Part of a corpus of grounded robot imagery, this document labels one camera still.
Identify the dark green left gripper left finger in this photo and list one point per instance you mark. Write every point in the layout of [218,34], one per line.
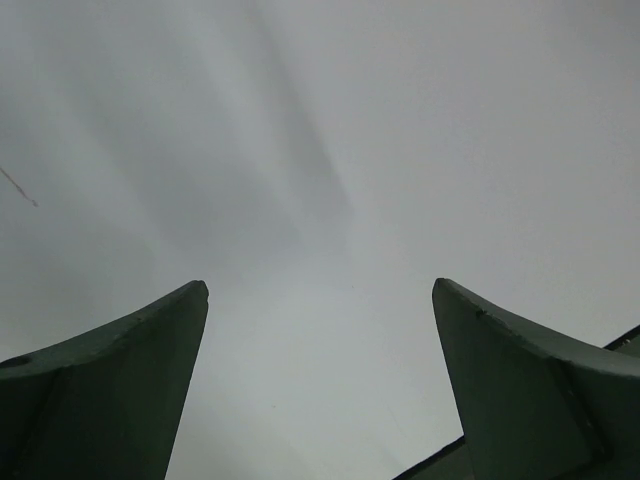
[105,404]

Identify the white long sleeve shirt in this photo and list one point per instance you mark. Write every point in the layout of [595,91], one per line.
[319,165]

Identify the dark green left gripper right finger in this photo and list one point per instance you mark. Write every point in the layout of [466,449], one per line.
[534,403]

